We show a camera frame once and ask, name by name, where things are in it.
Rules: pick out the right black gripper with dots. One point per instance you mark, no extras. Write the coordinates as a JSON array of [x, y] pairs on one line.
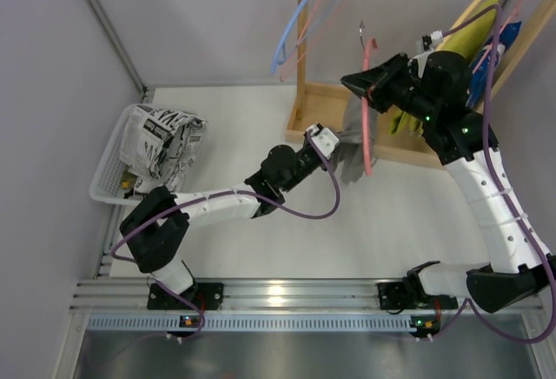
[[392, 83]]

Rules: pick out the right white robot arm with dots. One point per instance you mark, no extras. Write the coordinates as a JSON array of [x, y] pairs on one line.
[[468, 150]]

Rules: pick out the green trousers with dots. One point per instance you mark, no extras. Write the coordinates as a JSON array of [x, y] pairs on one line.
[[466, 42]]

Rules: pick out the grey trousers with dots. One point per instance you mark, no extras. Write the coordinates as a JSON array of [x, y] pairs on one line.
[[351, 141]]

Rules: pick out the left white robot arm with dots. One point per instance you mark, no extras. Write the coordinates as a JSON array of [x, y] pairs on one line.
[[156, 227]]

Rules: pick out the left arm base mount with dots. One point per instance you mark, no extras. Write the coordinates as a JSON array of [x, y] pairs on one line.
[[205, 296]]

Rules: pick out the pink hanger right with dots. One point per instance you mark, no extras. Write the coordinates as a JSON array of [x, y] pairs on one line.
[[530, 31]]

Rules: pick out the blue patterned trousers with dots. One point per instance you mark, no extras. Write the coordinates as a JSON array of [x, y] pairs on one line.
[[481, 63]]

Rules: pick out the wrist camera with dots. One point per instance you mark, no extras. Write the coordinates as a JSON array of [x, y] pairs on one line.
[[322, 139], [429, 42]]

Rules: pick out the black white printed cloth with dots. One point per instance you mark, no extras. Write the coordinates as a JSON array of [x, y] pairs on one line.
[[159, 146]]

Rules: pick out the white plastic basket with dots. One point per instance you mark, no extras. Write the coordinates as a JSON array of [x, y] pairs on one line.
[[105, 186]]

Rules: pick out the yellow cloth in basket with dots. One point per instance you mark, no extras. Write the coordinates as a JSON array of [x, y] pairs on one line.
[[127, 184]]

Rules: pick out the blue hanger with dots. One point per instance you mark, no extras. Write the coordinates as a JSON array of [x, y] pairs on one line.
[[299, 18]]

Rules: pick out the slotted cable duct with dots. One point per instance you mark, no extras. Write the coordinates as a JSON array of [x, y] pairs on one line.
[[219, 322]]

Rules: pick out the wooden clothes rack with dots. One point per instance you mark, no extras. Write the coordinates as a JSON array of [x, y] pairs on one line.
[[324, 103]]

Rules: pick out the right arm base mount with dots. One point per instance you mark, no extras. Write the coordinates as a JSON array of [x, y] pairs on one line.
[[396, 296]]

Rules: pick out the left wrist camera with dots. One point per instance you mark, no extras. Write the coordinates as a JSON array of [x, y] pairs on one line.
[[322, 139]]

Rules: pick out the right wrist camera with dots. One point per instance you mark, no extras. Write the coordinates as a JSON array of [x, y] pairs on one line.
[[429, 42]]

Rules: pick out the pink trouser hanger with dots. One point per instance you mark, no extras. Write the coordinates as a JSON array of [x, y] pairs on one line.
[[367, 45]]

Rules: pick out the aluminium rail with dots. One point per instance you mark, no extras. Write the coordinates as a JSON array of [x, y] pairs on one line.
[[251, 295]]

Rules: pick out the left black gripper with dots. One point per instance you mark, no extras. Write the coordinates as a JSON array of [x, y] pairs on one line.
[[313, 153]]

